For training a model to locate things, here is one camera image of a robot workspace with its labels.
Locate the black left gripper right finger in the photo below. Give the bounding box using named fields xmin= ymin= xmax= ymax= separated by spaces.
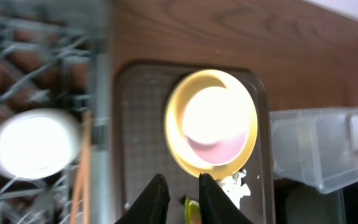
xmin=198 ymin=173 xmax=253 ymax=224

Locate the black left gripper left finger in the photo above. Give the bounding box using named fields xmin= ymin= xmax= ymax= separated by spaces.
xmin=115 ymin=174 xmax=170 ymax=224

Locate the wooden chopstick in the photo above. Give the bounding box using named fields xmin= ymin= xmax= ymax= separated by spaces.
xmin=81 ymin=111 xmax=92 ymax=224
xmin=69 ymin=111 xmax=90 ymax=224

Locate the cream cup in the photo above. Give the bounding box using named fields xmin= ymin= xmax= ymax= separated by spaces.
xmin=0 ymin=108 xmax=81 ymax=181

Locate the black waste bin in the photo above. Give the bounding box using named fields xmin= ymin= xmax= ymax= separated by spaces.
xmin=274 ymin=179 xmax=358 ymax=224

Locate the grey dishwasher rack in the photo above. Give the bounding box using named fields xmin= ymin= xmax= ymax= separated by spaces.
xmin=0 ymin=0 xmax=116 ymax=223

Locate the green snack wrapper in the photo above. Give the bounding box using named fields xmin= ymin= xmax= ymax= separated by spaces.
xmin=184 ymin=198 xmax=202 ymax=224

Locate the crumpled white napkin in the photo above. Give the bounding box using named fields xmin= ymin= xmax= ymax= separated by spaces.
xmin=217 ymin=169 xmax=251 ymax=210

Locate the yellow plate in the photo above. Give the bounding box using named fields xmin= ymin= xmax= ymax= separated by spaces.
xmin=163 ymin=69 xmax=258 ymax=179

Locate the dark brown serving tray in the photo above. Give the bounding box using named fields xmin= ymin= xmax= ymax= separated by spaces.
xmin=112 ymin=60 xmax=275 ymax=223

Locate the clear plastic bin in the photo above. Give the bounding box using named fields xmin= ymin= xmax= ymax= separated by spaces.
xmin=270 ymin=108 xmax=358 ymax=194

